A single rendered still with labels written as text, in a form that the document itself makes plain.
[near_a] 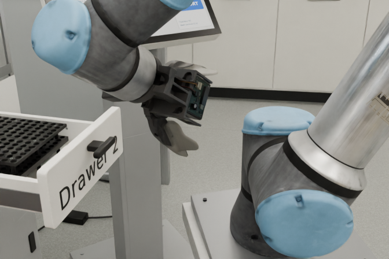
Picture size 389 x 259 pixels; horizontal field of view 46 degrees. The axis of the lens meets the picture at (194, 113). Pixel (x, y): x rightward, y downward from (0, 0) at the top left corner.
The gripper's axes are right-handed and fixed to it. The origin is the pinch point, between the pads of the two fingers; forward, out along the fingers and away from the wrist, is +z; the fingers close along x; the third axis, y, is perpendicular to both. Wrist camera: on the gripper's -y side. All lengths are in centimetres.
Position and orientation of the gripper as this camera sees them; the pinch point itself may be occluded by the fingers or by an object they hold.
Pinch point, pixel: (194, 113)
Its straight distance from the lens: 78.4
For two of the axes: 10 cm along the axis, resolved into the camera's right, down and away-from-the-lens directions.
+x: 2.6, -9.5, 1.6
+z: 4.8, 2.7, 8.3
